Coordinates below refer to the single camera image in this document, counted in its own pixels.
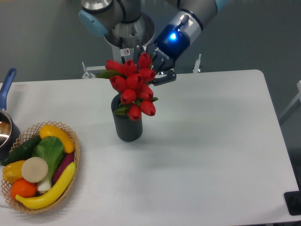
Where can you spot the green bok choy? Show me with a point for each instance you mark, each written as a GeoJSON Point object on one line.
{"type": "Point", "coordinates": [51, 150]}

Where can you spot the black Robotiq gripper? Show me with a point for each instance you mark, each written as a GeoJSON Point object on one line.
{"type": "Point", "coordinates": [165, 50]}

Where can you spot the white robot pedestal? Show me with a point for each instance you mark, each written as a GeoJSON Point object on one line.
{"type": "Point", "coordinates": [123, 38]}

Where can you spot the dark grey ribbed vase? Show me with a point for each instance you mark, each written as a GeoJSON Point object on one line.
{"type": "Point", "coordinates": [127, 130]}

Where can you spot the beige round disc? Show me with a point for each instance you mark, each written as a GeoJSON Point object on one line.
{"type": "Point", "coordinates": [34, 169]}

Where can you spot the red tulip bouquet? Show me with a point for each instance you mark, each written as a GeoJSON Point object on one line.
{"type": "Point", "coordinates": [132, 81]}

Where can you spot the yellow squash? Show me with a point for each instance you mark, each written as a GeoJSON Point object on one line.
{"type": "Point", "coordinates": [54, 131]}

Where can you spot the orange fruit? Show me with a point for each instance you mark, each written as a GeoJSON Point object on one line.
{"type": "Point", "coordinates": [23, 188]}

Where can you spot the woven wicker basket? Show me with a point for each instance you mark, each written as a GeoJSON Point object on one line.
{"type": "Point", "coordinates": [30, 133]}

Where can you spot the yellow banana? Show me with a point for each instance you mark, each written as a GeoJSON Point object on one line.
{"type": "Point", "coordinates": [53, 194]}

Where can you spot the blue handled saucepan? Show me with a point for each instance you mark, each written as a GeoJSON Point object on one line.
{"type": "Point", "coordinates": [9, 132]}

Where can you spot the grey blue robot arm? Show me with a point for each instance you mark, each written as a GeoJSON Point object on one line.
{"type": "Point", "coordinates": [100, 16]}

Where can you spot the black device at table edge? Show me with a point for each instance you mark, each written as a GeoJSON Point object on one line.
{"type": "Point", "coordinates": [293, 202]}

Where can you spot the dark green cucumber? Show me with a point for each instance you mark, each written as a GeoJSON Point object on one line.
{"type": "Point", "coordinates": [23, 151]}

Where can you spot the purple eggplant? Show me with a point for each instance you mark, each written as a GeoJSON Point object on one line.
{"type": "Point", "coordinates": [67, 159]}

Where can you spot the yellow bell pepper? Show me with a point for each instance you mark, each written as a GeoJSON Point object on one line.
{"type": "Point", "coordinates": [13, 171]}

